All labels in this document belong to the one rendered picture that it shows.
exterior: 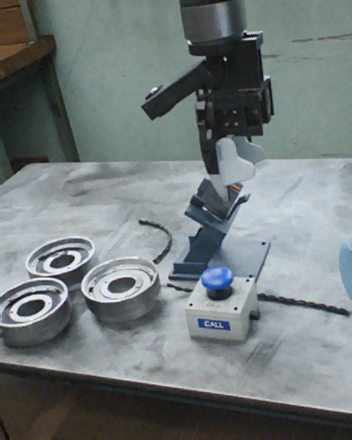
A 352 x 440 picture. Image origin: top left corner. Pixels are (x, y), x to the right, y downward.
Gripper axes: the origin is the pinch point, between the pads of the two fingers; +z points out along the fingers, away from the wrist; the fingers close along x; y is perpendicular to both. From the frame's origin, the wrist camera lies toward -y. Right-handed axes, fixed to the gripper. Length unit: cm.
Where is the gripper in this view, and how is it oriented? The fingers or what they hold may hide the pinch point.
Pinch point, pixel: (224, 187)
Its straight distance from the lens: 81.7
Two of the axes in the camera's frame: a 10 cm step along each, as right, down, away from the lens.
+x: 3.3, -4.9, 8.1
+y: 9.3, 0.1, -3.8
